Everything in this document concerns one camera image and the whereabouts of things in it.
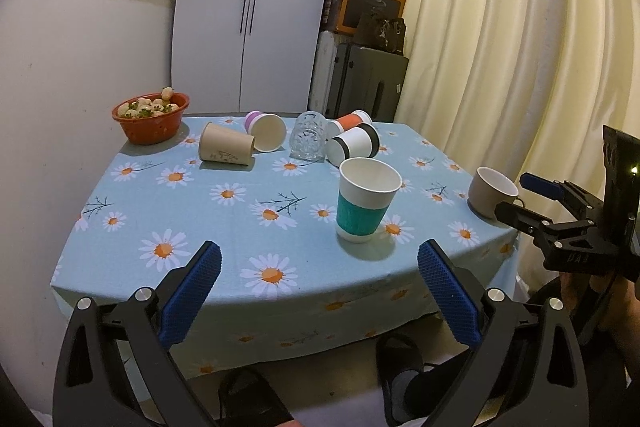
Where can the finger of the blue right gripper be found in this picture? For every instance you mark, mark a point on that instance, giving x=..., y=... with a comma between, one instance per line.
x=553, y=190
x=520, y=218

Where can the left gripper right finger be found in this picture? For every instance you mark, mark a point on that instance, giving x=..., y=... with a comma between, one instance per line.
x=455, y=291

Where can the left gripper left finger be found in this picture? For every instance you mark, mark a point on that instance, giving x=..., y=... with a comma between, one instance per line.
x=183, y=292

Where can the teal banded paper cup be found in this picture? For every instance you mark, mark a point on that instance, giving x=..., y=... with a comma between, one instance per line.
x=367, y=188

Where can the plain brown paper cup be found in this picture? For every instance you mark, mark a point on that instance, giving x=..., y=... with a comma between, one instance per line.
x=220, y=144

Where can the black banded paper cup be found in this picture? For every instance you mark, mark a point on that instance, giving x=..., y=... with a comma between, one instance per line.
x=360, y=141

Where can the pink banded paper cup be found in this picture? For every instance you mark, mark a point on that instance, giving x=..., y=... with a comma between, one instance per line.
x=267, y=129

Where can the orange banded paper cup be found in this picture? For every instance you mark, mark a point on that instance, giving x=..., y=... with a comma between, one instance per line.
x=337, y=126

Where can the person's right hand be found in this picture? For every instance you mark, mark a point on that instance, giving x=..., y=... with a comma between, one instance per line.
x=614, y=300

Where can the white ceramic mug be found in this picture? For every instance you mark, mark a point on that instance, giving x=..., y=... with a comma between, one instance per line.
x=488, y=188

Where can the black shoe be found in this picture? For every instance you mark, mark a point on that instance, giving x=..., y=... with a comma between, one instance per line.
x=247, y=399
x=409, y=390

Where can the daisy print blue tablecloth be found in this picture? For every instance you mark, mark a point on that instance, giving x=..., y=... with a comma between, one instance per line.
x=288, y=286

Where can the cream curtain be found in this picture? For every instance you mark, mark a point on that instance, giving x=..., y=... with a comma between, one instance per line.
x=523, y=85

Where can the orange plastic basket bowl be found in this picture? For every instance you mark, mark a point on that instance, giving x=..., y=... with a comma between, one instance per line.
x=152, y=118

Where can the clear cut glass tumbler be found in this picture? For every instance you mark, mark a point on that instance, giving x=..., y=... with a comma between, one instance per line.
x=308, y=137

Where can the black handbag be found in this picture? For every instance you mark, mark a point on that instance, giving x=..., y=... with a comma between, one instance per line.
x=378, y=32

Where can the white suitcase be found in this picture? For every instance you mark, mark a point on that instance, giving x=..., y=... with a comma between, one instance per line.
x=324, y=61

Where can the white double door cabinet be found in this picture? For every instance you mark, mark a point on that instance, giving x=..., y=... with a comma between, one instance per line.
x=232, y=56

